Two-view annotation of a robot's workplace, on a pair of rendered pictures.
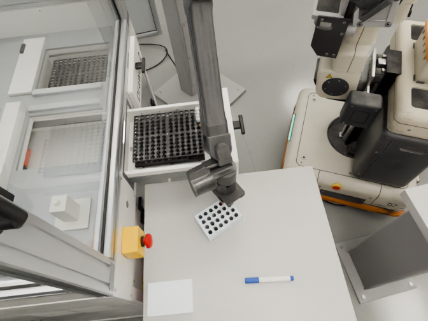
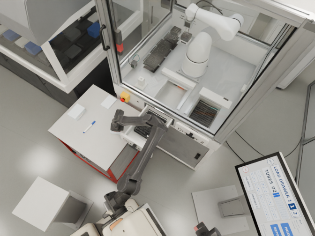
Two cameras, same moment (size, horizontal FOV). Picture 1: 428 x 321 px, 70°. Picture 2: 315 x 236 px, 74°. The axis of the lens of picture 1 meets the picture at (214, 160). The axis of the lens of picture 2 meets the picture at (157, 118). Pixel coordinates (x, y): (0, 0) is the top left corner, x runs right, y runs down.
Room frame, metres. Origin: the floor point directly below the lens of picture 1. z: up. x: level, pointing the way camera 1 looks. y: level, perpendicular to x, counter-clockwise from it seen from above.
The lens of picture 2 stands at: (0.93, -0.49, 2.40)
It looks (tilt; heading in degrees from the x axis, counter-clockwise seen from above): 63 degrees down; 116
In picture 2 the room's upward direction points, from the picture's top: 6 degrees clockwise
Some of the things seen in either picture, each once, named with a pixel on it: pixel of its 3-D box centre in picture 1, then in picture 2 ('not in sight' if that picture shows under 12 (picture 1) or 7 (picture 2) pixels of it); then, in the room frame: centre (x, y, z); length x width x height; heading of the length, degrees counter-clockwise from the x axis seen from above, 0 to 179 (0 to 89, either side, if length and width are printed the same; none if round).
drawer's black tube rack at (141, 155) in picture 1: (169, 139); (150, 125); (0.57, 0.14, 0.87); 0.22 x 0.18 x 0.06; 90
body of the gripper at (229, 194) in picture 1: (225, 183); (116, 125); (0.36, -0.03, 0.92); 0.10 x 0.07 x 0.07; 30
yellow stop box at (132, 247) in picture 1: (134, 242); (124, 97); (0.24, 0.24, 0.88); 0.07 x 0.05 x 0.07; 0
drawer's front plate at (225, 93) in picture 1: (229, 131); (136, 144); (0.57, -0.06, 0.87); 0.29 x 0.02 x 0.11; 0
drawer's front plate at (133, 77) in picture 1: (135, 72); (191, 134); (0.88, 0.25, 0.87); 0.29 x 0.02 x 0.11; 0
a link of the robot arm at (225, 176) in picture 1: (223, 173); (116, 121); (0.36, -0.02, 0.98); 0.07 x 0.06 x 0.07; 109
